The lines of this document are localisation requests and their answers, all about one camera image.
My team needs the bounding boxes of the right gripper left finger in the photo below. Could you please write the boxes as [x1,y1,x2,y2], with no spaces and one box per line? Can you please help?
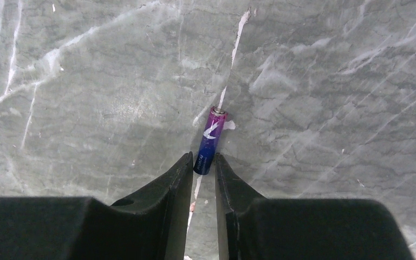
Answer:
[0,153,193,259]

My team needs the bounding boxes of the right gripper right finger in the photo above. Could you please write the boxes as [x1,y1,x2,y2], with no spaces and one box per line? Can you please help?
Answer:
[214,154,413,259]

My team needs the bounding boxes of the blue AAA battery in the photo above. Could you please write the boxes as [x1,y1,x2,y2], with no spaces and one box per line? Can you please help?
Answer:
[193,106,228,176]

